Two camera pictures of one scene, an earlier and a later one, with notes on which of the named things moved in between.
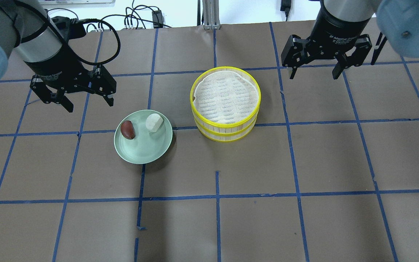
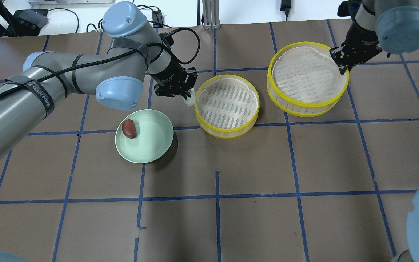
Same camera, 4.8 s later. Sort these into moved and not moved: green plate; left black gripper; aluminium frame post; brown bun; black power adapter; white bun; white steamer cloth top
Moved: white steamer cloth top; left black gripper; white bun
Not moved: aluminium frame post; black power adapter; brown bun; green plate
